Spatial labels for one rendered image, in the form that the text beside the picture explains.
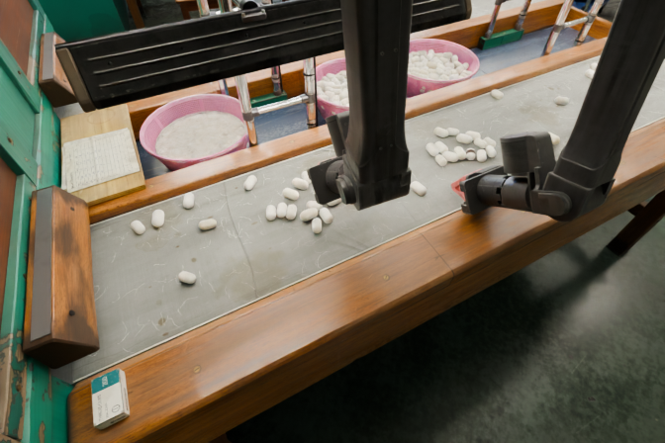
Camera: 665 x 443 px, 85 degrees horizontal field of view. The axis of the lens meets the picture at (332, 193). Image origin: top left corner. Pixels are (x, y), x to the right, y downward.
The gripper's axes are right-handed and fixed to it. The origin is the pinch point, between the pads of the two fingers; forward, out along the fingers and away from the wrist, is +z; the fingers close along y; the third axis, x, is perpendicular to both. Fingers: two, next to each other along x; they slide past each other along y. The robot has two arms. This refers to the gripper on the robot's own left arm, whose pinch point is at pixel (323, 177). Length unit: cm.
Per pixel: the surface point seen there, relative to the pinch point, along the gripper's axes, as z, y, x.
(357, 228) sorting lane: -2.0, -2.8, 11.6
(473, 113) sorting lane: 12, -50, -1
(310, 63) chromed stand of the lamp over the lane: 8.9, -8.0, -22.5
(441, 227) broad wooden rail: -10.3, -15.7, 15.3
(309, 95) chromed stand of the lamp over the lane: 14.0, -7.5, -16.9
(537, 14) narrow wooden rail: 39, -116, -26
